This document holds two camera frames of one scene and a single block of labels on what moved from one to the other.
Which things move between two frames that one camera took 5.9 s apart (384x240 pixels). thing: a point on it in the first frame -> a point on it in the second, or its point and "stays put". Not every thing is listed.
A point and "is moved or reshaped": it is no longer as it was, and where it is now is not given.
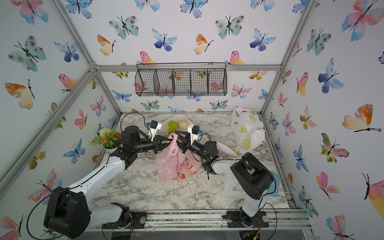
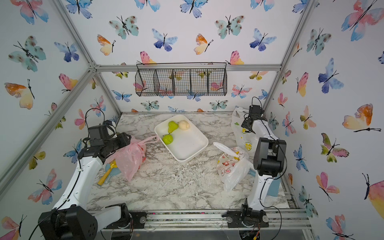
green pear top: [172, 126] stays put
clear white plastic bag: [231, 182] stays put
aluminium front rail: [279, 220] stays put
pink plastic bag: [172, 164] is moved or reshaped
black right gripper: [186, 146] -> [245, 122]
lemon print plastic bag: [247, 127] stays put
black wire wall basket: [181, 79] stays put
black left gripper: [157, 145] -> [124, 140]
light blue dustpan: [272, 187] stays put
